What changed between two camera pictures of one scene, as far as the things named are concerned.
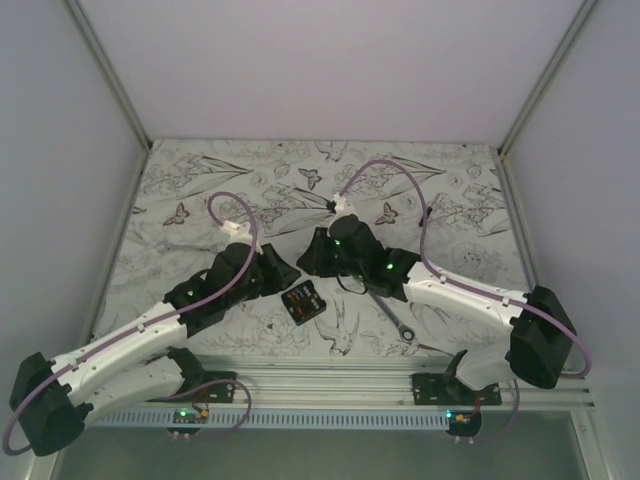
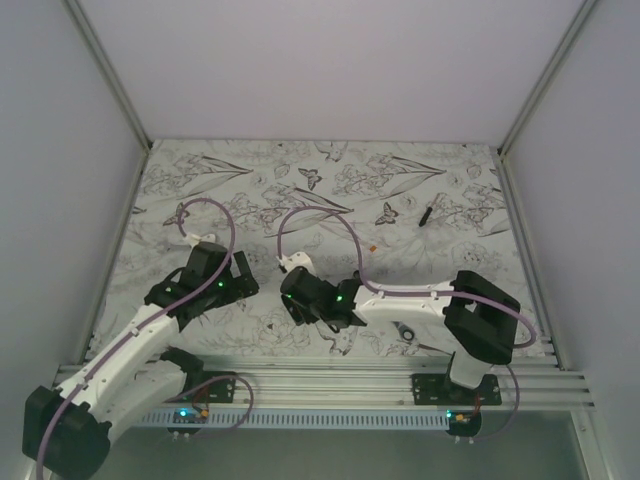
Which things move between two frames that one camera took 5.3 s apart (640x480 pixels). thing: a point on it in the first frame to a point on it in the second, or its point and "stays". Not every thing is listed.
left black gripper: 280,274 to 239,287
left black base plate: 218,392 stays
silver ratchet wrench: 406,332 stays
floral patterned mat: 443,205 stays
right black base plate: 430,388 stays
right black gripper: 313,260 to 307,317
